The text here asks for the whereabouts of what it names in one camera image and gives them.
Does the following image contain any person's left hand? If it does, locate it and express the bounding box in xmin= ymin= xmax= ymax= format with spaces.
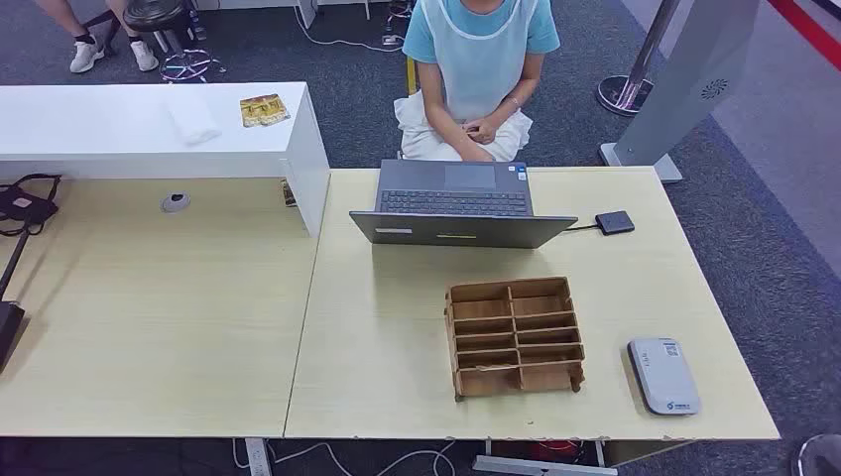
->
xmin=462 ymin=118 xmax=498 ymax=146

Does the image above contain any wooden card organizer box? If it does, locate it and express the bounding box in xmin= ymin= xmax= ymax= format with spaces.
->
xmin=444 ymin=276 xmax=587 ymax=403

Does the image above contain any person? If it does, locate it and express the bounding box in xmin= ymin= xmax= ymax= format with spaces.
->
xmin=393 ymin=0 xmax=561 ymax=164
xmin=34 ymin=0 xmax=161 ymax=74

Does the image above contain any gold patterned card stack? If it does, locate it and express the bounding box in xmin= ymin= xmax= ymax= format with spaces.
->
xmin=239 ymin=93 xmax=292 ymax=129

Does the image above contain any grey card reader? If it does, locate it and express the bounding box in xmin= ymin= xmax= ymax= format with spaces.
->
xmin=626 ymin=337 xmax=702 ymax=417

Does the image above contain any grey laptop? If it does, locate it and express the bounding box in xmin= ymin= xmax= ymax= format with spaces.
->
xmin=348 ymin=159 xmax=579 ymax=250

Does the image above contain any small black hub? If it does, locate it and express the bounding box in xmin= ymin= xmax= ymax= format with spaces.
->
xmin=595 ymin=209 xmax=637 ymax=236

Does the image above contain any silver kiosk stand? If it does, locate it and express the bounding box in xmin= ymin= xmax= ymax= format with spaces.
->
xmin=599 ymin=0 xmax=762 ymax=184

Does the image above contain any white background table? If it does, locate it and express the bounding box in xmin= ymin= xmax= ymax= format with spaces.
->
xmin=193 ymin=0 xmax=373 ymax=29

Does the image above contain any white folded cloth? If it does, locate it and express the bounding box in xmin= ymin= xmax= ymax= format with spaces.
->
xmin=164 ymin=98 xmax=223 ymax=147

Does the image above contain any metal desk foot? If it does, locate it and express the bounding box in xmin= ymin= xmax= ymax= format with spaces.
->
xmin=471 ymin=439 xmax=619 ymax=476

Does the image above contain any red barrier belt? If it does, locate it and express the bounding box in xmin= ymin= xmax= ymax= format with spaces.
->
xmin=767 ymin=0 xmax=841 ymax=72

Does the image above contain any black round stool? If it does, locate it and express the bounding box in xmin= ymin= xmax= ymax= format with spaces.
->
xmin=81 ymin=0 xmax=227 ymax=84

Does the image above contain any white desk shelf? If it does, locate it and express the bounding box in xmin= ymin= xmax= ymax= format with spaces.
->
xmin=0 ymin=81 xmax=332 ymax=239

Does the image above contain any white power strip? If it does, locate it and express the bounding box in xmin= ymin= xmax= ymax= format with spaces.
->
xmin=244 ymin=437 xmax=274 ymax=476

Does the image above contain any chrome round base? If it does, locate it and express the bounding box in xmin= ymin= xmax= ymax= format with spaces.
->
xmin=796 ymin=433 xmax=841 ymax=476

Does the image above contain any black stand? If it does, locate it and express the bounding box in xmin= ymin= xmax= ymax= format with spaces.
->
xmin=0 ymin=231 xmax=31 ymax=375

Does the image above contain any chrome stanchion post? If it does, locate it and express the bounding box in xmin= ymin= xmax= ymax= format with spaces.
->
xmin=596 ymin=0 xmax=681 ymax=118

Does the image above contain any white floor cable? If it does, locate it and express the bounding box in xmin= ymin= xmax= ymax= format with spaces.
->
xmin=292 ymin=5 xmax=406 ymax=54

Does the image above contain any white cable under desk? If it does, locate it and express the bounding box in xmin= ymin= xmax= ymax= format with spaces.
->
xmin=231 ymin=438 xmax=458 ymax=476

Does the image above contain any black strap bag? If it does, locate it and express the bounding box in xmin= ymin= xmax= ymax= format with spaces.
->
xmin=0 ymin=173 xmax=62 ymax=238

